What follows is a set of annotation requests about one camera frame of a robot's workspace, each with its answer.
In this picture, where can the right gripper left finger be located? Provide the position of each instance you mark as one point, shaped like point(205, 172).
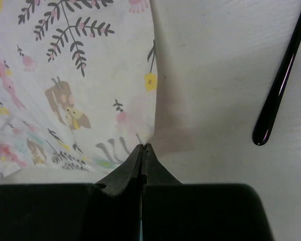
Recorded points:
point(106, 210)

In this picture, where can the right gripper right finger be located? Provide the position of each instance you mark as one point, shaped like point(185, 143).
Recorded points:
point(175, 211)

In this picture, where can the black spoon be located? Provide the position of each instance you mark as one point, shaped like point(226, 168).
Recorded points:
point(267, 116)

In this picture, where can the patterned white cloth napkin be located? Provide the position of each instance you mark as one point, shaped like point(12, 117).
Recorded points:
point(78, 86)

